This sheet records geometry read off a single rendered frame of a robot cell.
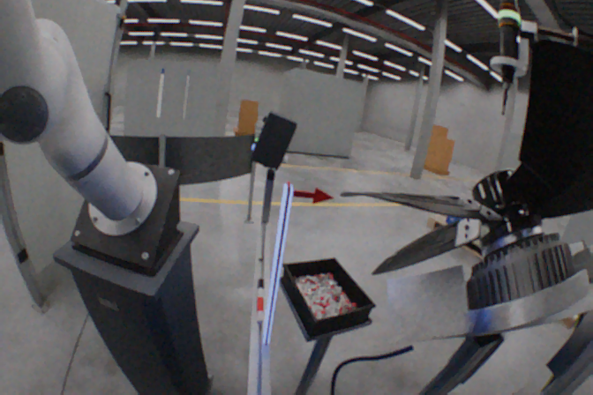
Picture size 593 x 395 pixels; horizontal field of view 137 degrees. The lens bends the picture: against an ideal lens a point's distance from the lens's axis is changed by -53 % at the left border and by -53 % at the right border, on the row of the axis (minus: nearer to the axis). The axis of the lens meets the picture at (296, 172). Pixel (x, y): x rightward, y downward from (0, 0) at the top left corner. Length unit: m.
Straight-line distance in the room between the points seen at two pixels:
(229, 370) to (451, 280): 1.21
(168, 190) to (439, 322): 0.61
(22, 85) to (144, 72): 6.32
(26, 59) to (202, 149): 1.86
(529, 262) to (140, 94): 6.67
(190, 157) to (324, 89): 5.17
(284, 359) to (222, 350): 0.35
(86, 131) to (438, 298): 0.65
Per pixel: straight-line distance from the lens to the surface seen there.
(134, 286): 0.54
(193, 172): 2.10
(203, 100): 6.27
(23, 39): 0.32
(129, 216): 0.59
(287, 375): 1.47
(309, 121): 6.63
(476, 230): 0.58
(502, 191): 0.52
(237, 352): 1.52
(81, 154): 0.43
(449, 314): 0.49
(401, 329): 0.50
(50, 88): 0.32
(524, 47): 0.51
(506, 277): 0.45
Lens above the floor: 1.29
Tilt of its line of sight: 15 degrees down
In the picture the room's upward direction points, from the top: 9 degrees clockwise
